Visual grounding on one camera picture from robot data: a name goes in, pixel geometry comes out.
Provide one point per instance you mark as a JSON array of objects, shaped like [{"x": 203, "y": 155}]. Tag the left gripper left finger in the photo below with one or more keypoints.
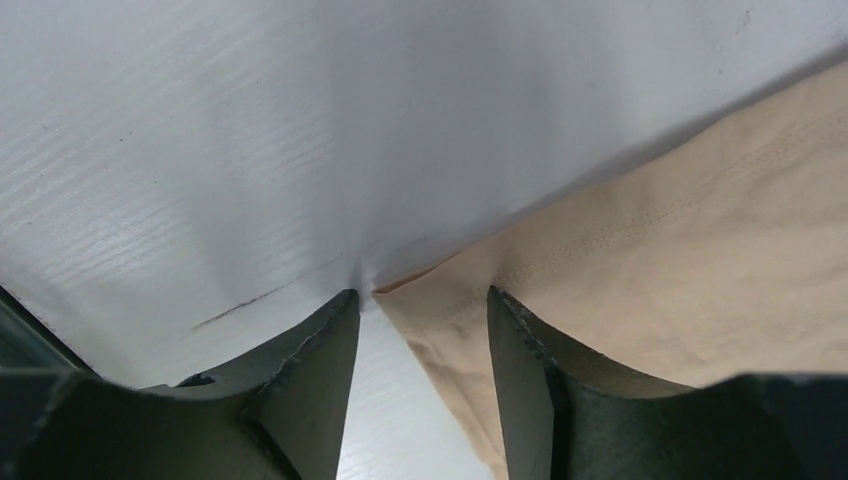
[{"x": 277, "y": 411}]

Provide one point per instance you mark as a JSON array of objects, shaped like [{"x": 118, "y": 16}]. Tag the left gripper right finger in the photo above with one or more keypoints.
[{"x": 568, "y": 411}]

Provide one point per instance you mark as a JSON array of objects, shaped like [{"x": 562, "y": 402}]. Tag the beige t shirt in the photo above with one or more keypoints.
[{"x": 726, "y": 255}]

